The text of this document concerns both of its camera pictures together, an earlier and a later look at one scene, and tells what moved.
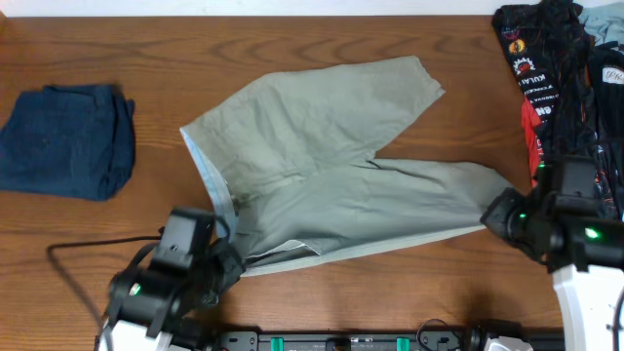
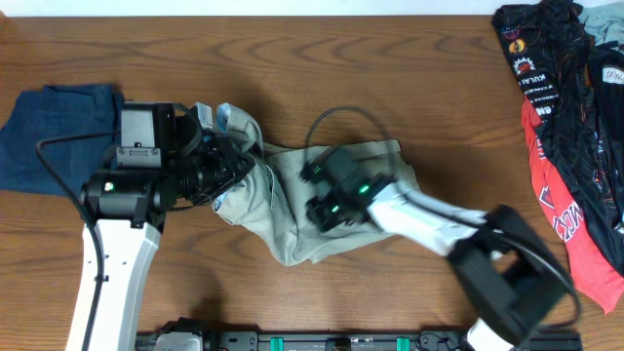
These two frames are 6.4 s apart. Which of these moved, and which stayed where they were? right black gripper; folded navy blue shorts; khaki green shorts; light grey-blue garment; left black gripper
Moved: khaki green shorts; right black gripper; left black gripper
Stayed: light grey-blue garment; folded navy blue shorts
